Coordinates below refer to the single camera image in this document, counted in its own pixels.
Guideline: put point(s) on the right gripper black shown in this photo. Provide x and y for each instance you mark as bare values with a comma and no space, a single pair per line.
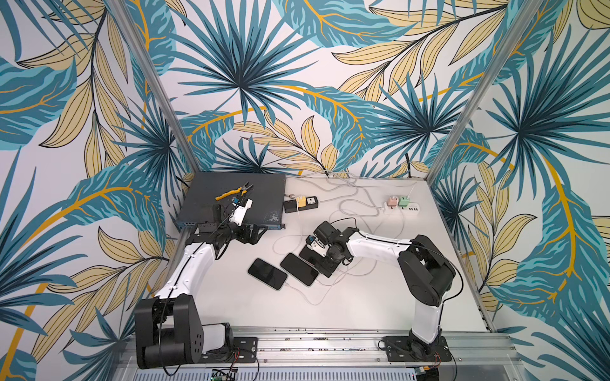
319,252

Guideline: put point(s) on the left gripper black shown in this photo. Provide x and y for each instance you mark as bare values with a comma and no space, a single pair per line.
253,236

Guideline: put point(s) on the black phone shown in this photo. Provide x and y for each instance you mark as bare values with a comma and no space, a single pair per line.
267,274
300,269

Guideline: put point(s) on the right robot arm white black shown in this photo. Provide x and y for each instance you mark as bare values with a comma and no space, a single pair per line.
428,274

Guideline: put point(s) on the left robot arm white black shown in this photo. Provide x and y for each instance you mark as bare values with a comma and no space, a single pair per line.
168,328

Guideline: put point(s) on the black power socket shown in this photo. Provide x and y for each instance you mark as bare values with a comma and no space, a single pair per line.
290,205

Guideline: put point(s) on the yellow black pliers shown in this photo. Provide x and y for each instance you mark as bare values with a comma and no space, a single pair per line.
241,191

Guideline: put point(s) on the yellow charger plug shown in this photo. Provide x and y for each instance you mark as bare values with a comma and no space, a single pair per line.
301,202

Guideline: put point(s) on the green charger plug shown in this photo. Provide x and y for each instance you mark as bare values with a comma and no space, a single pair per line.
404,201

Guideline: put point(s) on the white power strip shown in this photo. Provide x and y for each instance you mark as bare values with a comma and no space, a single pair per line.
412,209

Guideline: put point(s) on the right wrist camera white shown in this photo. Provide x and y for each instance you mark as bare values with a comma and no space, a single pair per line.
314,243

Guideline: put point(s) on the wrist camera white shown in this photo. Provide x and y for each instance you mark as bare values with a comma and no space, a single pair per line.
241,207
314,243

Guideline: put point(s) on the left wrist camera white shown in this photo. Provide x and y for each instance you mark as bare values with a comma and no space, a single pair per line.
241,207

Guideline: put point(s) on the dark grey network switch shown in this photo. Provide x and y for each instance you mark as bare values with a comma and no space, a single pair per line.
200,207

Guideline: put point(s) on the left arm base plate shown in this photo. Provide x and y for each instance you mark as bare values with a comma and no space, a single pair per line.
242,350

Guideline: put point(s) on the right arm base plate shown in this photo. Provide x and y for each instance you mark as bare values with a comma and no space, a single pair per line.
409,349

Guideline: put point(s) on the aluminium front rail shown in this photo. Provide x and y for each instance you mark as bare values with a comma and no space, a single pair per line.
334,354

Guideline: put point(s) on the right aluminium corner post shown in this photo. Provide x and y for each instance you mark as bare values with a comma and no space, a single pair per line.
514,33

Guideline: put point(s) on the aluminium corner post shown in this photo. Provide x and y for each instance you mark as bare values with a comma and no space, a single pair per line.
514,33
138,48

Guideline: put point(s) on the left aluminium corner post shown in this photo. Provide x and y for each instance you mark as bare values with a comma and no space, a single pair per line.
138,48

